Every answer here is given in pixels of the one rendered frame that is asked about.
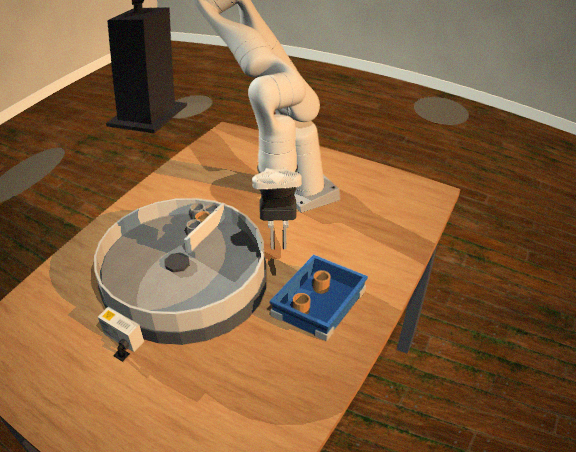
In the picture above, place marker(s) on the blue open-top crate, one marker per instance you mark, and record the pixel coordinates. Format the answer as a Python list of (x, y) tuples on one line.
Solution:
[(334, 304)]

